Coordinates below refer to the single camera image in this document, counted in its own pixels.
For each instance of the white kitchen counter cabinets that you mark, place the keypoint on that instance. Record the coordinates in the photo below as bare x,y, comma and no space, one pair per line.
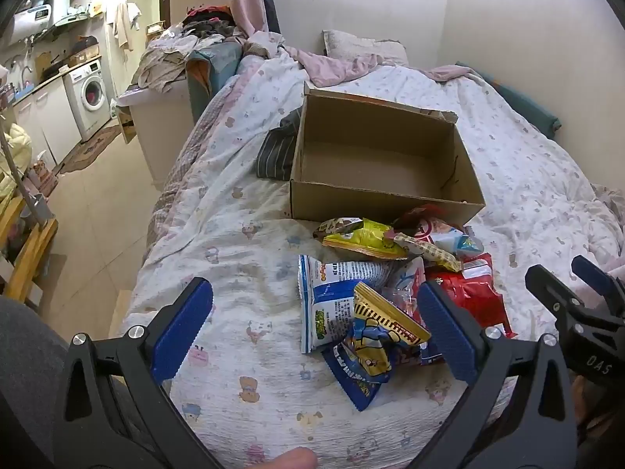
49,117

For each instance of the blue yellow cartoon snack packet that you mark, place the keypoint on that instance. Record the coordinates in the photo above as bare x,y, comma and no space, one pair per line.
376,351

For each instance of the pale yellow jacket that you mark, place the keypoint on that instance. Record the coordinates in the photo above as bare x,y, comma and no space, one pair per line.
12,156

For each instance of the teal orange bag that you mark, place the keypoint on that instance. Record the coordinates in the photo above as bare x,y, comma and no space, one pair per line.
215,68

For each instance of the white washing machine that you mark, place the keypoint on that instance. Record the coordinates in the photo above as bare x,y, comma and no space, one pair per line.
93,93

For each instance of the beige snack bar packet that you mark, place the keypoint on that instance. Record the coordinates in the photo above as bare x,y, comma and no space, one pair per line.
429,251

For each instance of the white printed blanket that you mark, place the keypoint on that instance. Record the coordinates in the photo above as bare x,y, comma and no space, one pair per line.
234,254

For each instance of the teal cloth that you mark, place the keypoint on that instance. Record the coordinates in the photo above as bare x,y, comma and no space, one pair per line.
527,107

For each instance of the grey metal stand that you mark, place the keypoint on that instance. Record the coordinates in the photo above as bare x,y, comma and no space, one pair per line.
36,205

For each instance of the person's left hand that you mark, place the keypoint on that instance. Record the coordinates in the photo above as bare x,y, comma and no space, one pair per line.
293,459

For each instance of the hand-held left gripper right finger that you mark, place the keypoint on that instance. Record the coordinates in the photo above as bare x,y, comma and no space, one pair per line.
447,334

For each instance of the pile of clothes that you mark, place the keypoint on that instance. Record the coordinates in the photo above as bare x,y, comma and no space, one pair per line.
166,58

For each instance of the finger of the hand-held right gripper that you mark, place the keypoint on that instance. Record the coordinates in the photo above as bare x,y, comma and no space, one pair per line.
593,276
549,288

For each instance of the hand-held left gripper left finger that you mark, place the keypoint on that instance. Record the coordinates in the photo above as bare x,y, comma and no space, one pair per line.
180,334

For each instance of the pink blanket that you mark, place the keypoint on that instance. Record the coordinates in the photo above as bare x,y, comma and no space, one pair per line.
322,68

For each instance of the dark striped cloth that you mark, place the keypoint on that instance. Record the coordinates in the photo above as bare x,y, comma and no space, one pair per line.
278,151

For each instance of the small brown cardboard box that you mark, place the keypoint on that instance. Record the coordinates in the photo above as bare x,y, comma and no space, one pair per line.
85,53

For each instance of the white water heater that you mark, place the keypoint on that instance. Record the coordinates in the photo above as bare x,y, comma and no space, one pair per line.
59,7

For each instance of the red white striped snack packet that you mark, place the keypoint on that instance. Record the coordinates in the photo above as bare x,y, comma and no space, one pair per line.
434,228

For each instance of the hanging white towel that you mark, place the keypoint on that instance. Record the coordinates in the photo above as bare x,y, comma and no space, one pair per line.
124,24

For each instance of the white storage cabinet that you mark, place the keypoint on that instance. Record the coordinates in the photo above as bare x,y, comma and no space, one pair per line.
156,127

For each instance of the yellow wooden chair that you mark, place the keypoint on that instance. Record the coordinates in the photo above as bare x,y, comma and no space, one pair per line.
29,259

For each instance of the brown floor mat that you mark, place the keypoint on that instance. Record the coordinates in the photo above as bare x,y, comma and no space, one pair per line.
93,149

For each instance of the pale pillow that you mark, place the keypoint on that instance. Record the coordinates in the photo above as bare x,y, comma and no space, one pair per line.
361,44

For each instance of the person's right hand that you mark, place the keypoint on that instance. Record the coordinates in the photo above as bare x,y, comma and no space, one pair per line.
593,403

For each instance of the blue white snack packet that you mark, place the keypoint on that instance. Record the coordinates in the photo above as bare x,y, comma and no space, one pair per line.
332,303

